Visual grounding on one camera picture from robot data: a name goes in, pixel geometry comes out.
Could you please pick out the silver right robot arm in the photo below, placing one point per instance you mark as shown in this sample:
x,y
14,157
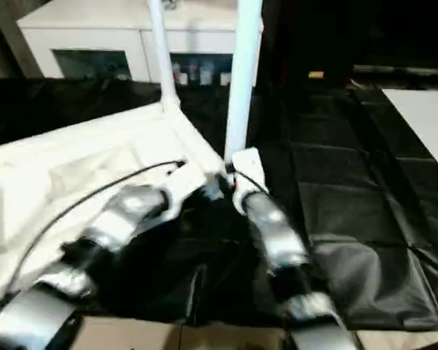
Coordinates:
x,y
277,233

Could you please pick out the grey curtain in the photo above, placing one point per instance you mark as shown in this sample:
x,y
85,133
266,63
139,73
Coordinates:
x,y
7,43

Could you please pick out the white side table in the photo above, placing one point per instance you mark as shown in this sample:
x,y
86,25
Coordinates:
x,y
423,116

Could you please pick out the white plastic table top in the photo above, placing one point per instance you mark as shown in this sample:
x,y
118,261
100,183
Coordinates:
x,y
58,182

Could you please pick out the black mat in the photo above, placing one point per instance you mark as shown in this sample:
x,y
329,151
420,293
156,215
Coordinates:
x,y
350,200

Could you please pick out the white cabinet with glass doors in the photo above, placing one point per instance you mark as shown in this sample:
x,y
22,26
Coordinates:
x,y
95,33

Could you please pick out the white plastic table leg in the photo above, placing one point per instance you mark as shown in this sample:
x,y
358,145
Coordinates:
x,y
164,54
241,73

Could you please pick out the brown low console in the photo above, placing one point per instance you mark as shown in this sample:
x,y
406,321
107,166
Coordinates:
x,y
401,69

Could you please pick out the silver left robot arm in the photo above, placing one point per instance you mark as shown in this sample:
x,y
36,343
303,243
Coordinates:
x,y
124,215

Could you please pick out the black speaker with yellow label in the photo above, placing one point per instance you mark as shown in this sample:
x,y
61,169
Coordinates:
x,y
315,74

